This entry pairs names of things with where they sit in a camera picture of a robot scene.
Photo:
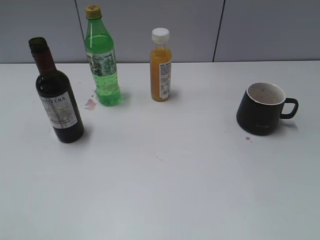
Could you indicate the black mug white interior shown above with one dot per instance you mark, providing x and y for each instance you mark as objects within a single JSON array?
[{"x": 262, "y": 106}]

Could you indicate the dark red wine bottle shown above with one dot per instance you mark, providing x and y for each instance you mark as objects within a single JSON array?
[{"x": 56, "y": 94}]

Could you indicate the orange juice bottle white cap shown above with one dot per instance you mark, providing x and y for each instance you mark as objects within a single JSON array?
[{"x": 160, "y": 65}]

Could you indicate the green plastic soda bottle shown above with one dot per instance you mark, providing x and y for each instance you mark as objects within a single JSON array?
[{"x": 100, "y": 52}]

